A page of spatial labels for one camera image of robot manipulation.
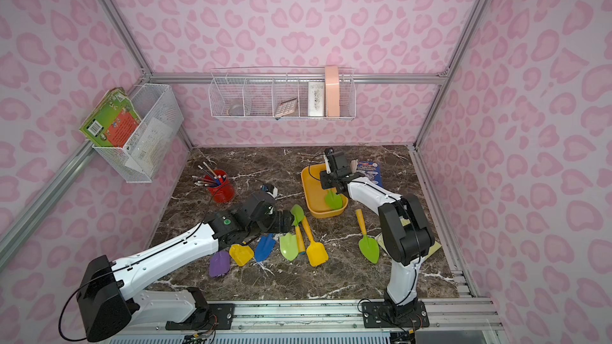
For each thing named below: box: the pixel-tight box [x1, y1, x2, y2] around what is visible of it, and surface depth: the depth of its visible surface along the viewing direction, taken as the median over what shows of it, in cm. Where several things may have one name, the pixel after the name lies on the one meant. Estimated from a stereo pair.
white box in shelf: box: [307, 81, 325, 118], surface depth 95 cm
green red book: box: [78, 86, 142, 148], surface depth 73 cm
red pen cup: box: [204, 169, 236, 204], surface depth 97 cm
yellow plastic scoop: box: [229, 243, 255, 266], surface depth 87 cm
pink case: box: [325, 65, 341, 118], surface depth 84 cm
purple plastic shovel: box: [208, 250, 231, 278], surface depth 85 cm
